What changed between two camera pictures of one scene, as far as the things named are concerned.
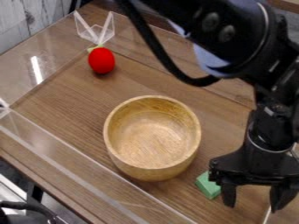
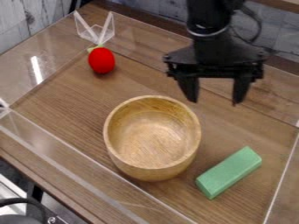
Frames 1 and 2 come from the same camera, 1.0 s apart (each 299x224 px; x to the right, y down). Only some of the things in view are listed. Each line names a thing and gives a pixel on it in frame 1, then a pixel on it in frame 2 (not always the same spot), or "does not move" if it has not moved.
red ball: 102,59 does not move
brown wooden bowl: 153,135 does not move
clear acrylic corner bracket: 98,34 does not move
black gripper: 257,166 -> 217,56
